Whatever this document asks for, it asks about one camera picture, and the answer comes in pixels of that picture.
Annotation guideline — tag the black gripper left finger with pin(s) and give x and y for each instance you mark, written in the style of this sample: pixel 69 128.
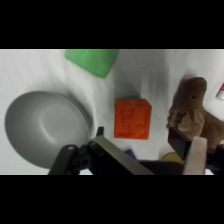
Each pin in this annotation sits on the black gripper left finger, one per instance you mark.
pixel 110 156

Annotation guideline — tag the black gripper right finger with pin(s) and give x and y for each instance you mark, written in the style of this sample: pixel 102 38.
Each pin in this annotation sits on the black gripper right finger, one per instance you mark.
pixel 195 156

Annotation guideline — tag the red cube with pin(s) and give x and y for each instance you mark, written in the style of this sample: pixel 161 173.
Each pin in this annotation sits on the red cube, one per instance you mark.
pixel 132 119

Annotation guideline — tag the blue cube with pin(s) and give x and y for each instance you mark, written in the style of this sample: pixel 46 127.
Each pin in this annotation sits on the blue cube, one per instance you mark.
pixel 131 154

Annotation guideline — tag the green cube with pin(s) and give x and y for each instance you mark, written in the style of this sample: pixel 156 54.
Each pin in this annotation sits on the green cube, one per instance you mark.
pixel 133 97

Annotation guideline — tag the yellow cup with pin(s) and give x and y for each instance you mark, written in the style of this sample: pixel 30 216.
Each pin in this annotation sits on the yellow cup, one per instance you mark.
pixel 171 156

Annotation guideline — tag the brown plush dinosaur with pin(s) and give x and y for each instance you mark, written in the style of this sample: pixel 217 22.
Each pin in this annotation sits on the brown plush dinosaur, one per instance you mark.
pixel 191 106

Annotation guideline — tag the red and white marker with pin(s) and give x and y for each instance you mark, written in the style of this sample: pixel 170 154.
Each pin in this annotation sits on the red and white marker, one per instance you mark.
pixel 221 92

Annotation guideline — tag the grey bowl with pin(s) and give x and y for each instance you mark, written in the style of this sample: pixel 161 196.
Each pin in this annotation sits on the grey bowl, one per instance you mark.
pixel 43 126

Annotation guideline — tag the light green soft block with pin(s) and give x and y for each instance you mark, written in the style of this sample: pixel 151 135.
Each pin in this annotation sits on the light green soft block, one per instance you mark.
pixel 93 61

